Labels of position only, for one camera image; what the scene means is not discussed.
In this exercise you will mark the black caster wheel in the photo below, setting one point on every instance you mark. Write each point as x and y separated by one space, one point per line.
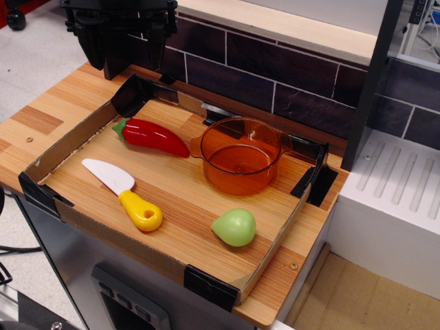
16 19

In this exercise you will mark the orange transparent plastic pot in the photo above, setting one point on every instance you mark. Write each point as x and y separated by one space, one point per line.
240 155

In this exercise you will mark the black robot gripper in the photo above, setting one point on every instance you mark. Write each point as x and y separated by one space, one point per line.
89 19

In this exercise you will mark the cardboard fence with black tape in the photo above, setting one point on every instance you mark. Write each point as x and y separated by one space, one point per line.
253 280

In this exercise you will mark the dark wooden corner post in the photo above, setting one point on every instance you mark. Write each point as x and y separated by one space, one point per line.
115 50

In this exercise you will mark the green toy pear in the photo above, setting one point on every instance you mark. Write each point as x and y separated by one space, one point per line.
237 227

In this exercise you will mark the black vertical post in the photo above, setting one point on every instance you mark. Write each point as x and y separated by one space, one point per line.
359 134

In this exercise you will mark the red toy chili pepper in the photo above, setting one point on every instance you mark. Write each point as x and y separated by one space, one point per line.
150 135

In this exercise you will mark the toy oven control panel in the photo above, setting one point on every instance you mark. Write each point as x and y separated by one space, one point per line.
126 307

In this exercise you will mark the white toy sink drainboard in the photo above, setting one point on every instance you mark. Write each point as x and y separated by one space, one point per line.
386 218

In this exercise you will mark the white knife yellow handle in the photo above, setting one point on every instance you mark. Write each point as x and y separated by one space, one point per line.
145 215

